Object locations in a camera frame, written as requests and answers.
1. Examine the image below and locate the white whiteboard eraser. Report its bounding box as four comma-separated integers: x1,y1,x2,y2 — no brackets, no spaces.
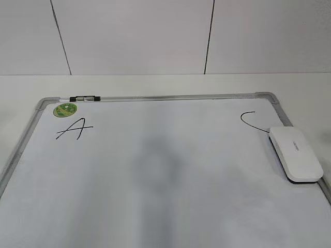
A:
269,127,324,183

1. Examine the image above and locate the aluminium framed whiteboard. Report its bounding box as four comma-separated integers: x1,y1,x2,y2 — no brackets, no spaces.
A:
1,92,330,247

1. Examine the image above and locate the black silver marker clip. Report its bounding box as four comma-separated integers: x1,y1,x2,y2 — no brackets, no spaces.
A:
69,96,101,102

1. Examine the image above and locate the green round magnet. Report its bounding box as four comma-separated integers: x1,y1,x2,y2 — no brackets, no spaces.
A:
53,103,78,118

